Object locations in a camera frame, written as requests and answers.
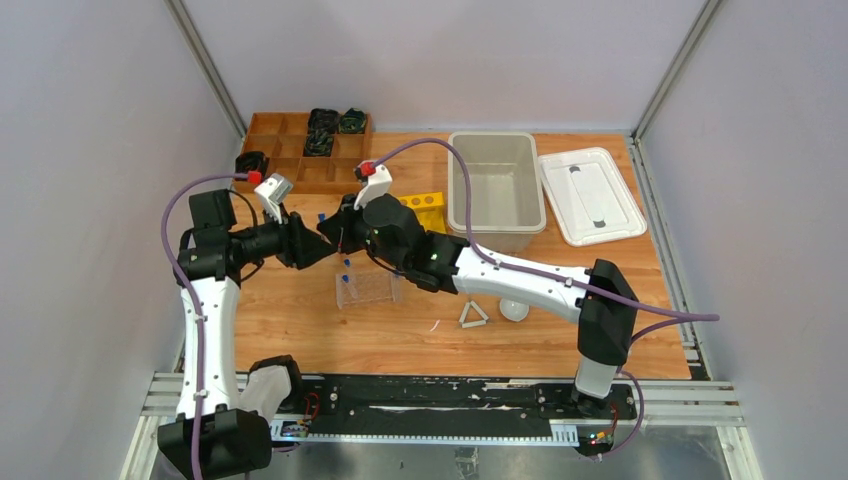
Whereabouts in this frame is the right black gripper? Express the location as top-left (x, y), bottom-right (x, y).
top-left (320, 192), bottom-right (408, 274)

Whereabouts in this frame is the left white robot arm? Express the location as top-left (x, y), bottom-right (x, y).
top-left (157, 187), bottom-right (334, 479)

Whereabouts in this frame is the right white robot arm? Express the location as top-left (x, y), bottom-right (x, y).
top-left (317, 194), bottom-right (638, 418)

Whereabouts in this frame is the clear plastic tube rack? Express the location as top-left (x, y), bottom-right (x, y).
top-left (336, 271), bottom-right (401, 309)

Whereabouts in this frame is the yellow test tube rack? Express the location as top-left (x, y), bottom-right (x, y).
top-left (398, 192), bottom-right (447, 234)

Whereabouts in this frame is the wooden compartment tray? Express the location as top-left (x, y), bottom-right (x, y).
top-left (242, 112), bottom-right (373, 194)

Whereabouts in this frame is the white clay triangle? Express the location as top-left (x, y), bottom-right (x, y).
top-left (458, 300), bottom-right (490, 329)

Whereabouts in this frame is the grey plastic bin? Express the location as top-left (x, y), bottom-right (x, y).
top-left (448, 131), bottom-right (547, 253)

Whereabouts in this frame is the white porcelain dish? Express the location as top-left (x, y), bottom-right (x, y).
top-left (499, 298), bottom-right (529, 322)

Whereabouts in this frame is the white plastic bin lid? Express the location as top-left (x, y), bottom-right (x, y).
top-left (538, 147), bottom-right (647, 247)

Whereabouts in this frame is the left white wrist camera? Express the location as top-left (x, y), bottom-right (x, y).
top-left (253, 173), bottom-right (294, 224)

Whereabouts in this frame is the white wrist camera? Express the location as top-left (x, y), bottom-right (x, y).
top-left (354, 164), bottom-right (393, 210)
top-left (253, 173), bottom-right (294, 224)

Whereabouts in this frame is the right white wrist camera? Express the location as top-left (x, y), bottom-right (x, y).
top-left (354, 164), bottom-right (393, 210)

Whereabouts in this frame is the black cable bundle lower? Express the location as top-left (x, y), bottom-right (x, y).
top-left (303, 129), bottom-right (336, 158)

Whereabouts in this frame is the black cable bundle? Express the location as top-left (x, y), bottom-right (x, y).
top-left (303, 129), bottom-right (336, 158)
top-left (338, 107), bottom-right (369, 135)
top-left (307, 107), bottom-right (341, 132)

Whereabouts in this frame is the black cable bundle outside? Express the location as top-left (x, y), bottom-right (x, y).
top-left (235, 151), bottom-right (270, 179)

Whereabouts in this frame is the black cable bundle left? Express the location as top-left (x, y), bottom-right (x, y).
top-left (307, 107), bottom-right (341, 132)

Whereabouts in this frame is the black cable bundle right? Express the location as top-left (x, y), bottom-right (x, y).
top-left (338, 107), bottom-right (369, 135)

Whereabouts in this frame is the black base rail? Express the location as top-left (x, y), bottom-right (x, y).
top-left (270, 374), bottom-right (642, 456)

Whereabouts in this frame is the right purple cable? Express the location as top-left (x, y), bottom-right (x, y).
top-left (354, 138), bottom-right (721, 462)

